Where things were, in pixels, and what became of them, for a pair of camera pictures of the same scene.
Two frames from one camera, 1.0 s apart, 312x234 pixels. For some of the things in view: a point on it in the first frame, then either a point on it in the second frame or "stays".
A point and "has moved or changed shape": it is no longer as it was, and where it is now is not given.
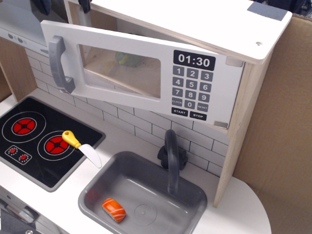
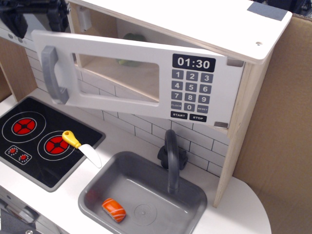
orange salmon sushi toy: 114,209 stays
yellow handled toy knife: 87,148 stays
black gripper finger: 85,4 -> 58,17
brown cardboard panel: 276,159 stays
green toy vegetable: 128,59 -> 129,63
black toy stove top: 32,145 stays
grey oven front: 17,216 stays
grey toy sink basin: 122,194 stays
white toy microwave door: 146,73 has moved or changed shape
